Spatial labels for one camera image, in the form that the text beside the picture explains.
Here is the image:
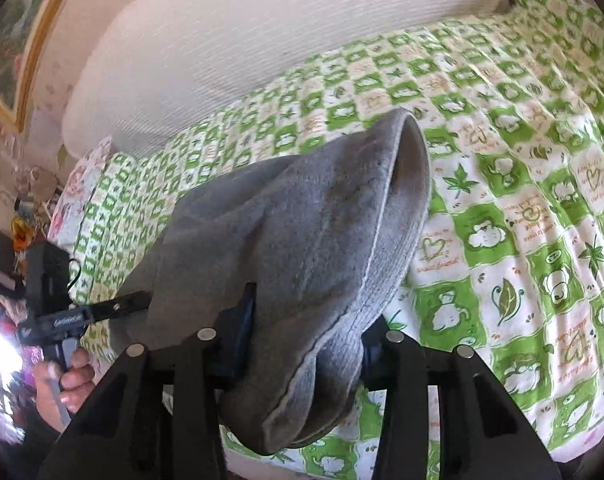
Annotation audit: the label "grey sweat pants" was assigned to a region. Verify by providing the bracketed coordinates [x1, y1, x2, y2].
[108, 108, 431, 455]

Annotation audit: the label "person's left hand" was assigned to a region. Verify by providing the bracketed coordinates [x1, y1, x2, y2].
[34, 348, 96, 432]

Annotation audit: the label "floral pink pillow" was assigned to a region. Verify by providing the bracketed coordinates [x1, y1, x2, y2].
[47, 136, 113, 252]

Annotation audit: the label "green white patterned bedsheet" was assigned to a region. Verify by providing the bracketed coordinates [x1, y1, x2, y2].
[72, 0, 604, 462]

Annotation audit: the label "white striped headboard cushion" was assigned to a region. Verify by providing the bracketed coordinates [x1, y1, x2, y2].
[62, 0, 507, 157]

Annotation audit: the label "black cable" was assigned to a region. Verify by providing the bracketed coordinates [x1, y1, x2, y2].
[66, 257, 83, 309]

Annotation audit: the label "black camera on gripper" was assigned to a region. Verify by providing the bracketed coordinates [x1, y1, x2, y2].
[25, 240, 70, 316]

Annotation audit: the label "gold framed wall picture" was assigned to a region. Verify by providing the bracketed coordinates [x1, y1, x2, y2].
[0, 0, 64, 131]

